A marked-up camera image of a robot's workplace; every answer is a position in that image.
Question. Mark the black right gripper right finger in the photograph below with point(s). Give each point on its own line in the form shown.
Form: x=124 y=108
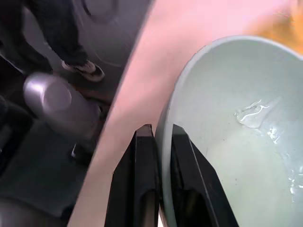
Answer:
x=196 y=189

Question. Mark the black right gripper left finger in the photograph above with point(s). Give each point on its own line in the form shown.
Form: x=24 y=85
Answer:
x=132 y=184

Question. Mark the pale green ceramic bowl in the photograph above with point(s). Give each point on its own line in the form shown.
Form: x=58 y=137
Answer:
x=236 y=151

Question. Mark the yellow bottle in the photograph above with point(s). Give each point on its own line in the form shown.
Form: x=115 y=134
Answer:
x=279 y=26

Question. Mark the clear gel blob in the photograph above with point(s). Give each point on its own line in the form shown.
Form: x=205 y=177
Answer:
x=253 y=113

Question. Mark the bystander in dark trousers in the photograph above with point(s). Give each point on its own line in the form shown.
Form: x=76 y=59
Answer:
x=59 y=40

